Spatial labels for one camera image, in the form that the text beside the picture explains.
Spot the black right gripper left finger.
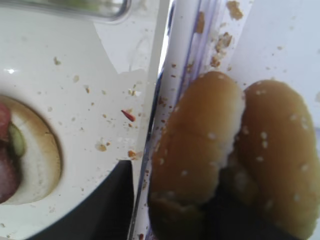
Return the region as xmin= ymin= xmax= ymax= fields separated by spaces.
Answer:
xmin=31 ymin=160 xmax=134 ymax=240

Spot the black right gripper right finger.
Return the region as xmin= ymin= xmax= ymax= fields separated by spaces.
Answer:
xmin=199 ymin=164 xmax=308 ymax=240

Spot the sesame bun top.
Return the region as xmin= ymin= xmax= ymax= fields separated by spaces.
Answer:
xmin=148 ymin=71 xmax=246 ymax=240

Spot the right bun half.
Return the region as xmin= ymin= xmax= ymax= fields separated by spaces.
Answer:
xmin=225 ymin=80 xmax=320 ymax=240

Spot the burger bottom with fillings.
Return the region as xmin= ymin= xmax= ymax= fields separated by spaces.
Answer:
xmin=0 ymin=95 xmax=62 ymax=205

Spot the white metal tray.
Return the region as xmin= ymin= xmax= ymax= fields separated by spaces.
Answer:
xmin=0 ymin=0 xmax=173 ymax=240

